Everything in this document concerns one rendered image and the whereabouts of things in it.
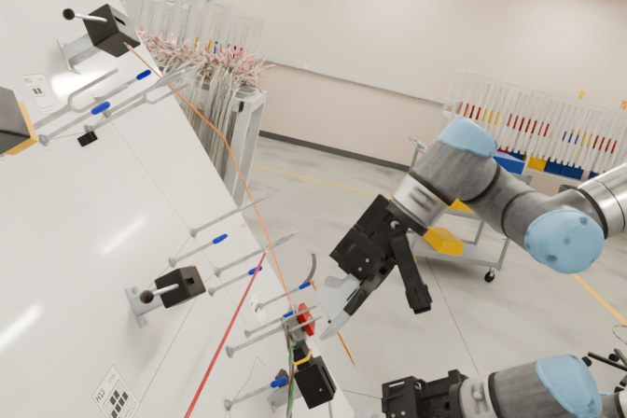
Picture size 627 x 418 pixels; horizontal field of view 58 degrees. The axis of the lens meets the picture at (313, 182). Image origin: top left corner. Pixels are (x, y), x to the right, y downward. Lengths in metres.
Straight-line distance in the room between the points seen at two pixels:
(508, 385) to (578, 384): 0.08
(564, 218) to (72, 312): 0.53
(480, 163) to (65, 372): 0.55
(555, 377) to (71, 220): 0.57
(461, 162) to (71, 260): 0.49
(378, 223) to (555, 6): 8.70
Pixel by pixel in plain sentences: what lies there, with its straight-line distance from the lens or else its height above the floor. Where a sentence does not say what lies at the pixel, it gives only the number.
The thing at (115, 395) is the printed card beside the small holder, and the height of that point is 1.26.
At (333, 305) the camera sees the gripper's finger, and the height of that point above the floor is 1.27.
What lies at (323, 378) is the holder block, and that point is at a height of 1.16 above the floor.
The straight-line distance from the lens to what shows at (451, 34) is 8.97.
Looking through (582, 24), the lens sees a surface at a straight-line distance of 9.56.
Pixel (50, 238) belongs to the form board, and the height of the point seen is 1.38.
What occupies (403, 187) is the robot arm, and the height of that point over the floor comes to 1.45.
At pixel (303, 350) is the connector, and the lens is 0.85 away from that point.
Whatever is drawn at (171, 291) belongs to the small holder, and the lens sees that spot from 0.61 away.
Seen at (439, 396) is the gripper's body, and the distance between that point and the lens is 0.83.
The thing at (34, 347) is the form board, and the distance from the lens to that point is 0.52.
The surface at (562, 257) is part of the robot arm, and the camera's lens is 0.71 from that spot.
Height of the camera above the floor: 1.61
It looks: 14 degrees down
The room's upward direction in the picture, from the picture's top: 14 degrees clockwise
